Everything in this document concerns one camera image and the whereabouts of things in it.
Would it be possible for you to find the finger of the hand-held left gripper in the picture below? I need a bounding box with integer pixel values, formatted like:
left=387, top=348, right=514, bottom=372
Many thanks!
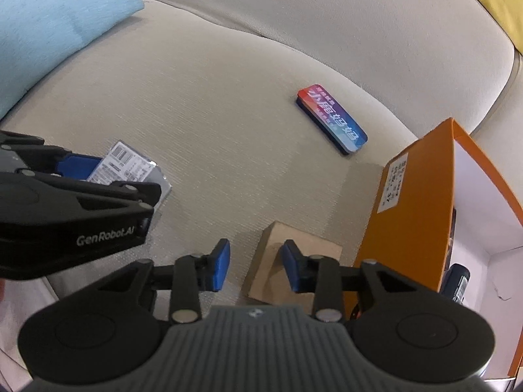
left=0, top=131, right=101, bottom=182
left=25, top=171, right=163, bottom=218

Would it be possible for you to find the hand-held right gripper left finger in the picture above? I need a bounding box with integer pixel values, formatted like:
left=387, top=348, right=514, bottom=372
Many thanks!
left=99, top=237, right=232, bottom=323

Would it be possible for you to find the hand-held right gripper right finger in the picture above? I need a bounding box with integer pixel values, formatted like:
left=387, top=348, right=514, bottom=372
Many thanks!
left=282, top=239, right=414, bottom=322

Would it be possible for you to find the brown cardboard box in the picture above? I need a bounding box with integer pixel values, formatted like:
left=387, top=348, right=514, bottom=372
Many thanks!
left=243, top=221, right=343, bottom=308

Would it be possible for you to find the clear plastic packet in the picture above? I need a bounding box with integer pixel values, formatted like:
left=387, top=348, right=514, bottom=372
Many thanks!
left=85, top=140, right=173, bottom=210

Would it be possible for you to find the orange box with white inside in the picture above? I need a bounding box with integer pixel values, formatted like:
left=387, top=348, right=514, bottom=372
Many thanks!
left=352, top=117, right=523, bottom=379

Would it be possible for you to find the black cylindrical tube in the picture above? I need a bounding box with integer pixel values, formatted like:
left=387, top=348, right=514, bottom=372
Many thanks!
left=440, top=263, right=471, bottom=304

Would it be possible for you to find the light blue pillow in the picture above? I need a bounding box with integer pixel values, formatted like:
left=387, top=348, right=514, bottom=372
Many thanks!
left=0, top=0, right=145, bottom=120

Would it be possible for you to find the red and blue flat box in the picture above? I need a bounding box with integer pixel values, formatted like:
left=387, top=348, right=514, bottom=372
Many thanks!
left=295, top=83, right=369, bottom=156

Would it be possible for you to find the beige sofa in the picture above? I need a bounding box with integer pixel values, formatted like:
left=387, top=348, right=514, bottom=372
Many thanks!
left=0, top=0, right=523, bottom=376

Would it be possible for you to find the yellow pillow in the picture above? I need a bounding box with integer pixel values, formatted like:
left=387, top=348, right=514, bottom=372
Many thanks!
left=450, top=0, right=523, bottom=55

